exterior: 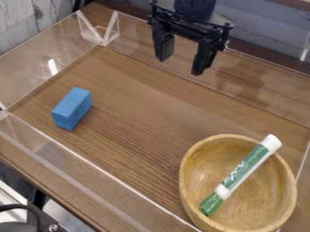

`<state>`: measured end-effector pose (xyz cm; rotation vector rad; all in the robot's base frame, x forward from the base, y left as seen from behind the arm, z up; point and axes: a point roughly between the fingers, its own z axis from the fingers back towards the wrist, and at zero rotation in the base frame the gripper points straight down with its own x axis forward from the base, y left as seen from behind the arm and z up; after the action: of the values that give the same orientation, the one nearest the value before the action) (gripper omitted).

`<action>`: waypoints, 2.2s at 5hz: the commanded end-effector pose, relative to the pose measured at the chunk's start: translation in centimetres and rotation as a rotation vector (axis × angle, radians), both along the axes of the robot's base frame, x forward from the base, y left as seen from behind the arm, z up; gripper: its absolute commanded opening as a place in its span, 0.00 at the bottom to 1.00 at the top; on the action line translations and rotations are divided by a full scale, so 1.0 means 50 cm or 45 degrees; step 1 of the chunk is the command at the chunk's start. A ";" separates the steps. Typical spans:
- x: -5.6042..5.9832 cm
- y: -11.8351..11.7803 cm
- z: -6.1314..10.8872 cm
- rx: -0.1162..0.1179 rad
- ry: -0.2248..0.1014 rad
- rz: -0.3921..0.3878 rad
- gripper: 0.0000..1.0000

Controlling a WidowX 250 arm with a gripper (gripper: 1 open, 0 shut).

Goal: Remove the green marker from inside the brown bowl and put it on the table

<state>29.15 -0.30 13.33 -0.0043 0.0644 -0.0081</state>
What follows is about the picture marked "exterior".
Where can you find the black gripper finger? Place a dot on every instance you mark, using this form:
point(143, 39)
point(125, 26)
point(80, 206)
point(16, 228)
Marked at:
point(163, 43)
point(205, 56)

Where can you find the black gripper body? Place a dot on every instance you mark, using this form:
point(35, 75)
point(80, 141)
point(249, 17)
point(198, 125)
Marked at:
point(191, 19)

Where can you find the green and white marker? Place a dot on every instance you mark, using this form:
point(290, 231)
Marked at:
point(265, 149)

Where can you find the brown wooden bowl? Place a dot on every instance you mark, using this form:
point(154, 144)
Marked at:
point(261, 205)

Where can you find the blue foam block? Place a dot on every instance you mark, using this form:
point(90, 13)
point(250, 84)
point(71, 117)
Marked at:
point(72, 107)

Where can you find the clear acrylic corner bracket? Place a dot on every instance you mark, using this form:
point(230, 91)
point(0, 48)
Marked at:
point(99, 34)

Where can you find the clear acrylic tray wall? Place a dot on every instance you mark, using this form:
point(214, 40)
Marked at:
point(111, 170)

